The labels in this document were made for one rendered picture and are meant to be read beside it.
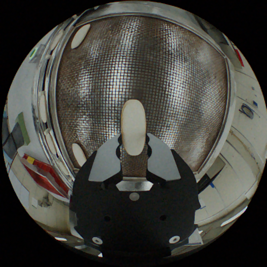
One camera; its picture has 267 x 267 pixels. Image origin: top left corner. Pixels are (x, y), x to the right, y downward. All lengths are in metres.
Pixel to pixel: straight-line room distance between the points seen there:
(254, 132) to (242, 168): 1.15
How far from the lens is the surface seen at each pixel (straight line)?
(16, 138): 0.61
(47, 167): 0.60
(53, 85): 0.25
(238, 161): 3.26
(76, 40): 0.25
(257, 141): 3.51
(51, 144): 0.38
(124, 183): 0.34
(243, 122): 3.45
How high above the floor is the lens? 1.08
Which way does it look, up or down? 58 degrees down
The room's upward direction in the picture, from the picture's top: 158 degrees clockwise
